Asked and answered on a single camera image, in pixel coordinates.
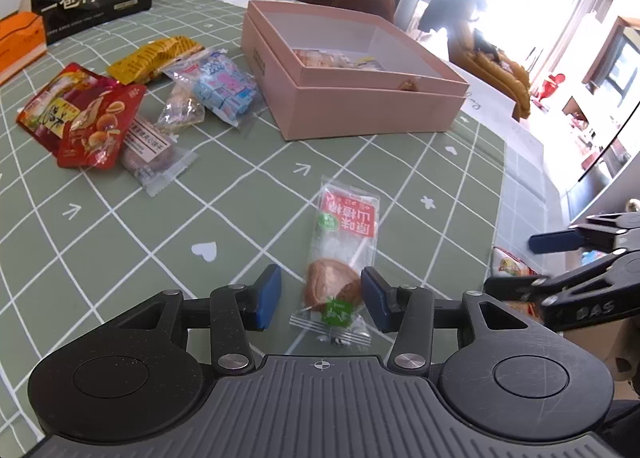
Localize red chestnut snack packet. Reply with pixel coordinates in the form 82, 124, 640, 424
56, 84, 147, 170

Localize yellow snack packet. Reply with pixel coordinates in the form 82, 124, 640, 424
107, 36, 206, 85

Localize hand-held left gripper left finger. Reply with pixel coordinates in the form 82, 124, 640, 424
107, 264, 282, 377

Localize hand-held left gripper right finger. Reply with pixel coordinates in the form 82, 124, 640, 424
360, 266, 543, 380

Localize television screen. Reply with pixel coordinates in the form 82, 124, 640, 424
582, 15, 640, 111

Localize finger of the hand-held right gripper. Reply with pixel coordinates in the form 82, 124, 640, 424
529, 212, 640, 259
484, 250, 640, 297

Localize blue white candy packet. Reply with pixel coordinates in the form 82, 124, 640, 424
162, 49, 261, 129

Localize green grid tablecloth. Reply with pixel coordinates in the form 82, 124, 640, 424
0, 0, 508, 441

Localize clear hawthorn snack packet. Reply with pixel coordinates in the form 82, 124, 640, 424
290, 177, 379, 350

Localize red ornament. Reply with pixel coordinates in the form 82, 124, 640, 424
532, 73, 566, 111

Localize orange cardboard box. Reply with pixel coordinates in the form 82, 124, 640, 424
0, 11, 48, 86

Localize dark garment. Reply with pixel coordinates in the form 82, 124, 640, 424
415, 0, 488, 34

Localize yellow armchair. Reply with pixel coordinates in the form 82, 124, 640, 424
447, 18, 532, 121

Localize small clear snack packet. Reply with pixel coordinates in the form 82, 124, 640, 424
155, 83, 206, 135

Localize pink cardboard box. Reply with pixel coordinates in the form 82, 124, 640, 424
240, 0, 471, 141

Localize pale wrapped snack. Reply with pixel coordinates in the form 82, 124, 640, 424
292, 48, 386, 72

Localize clear purple snack packet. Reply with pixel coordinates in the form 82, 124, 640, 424
119, 119, 198, 197

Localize red white snack packet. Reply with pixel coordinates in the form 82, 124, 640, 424
492, 245, 542, 311

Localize red meat snack packet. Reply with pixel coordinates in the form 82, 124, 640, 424
16, 63, 121, 157

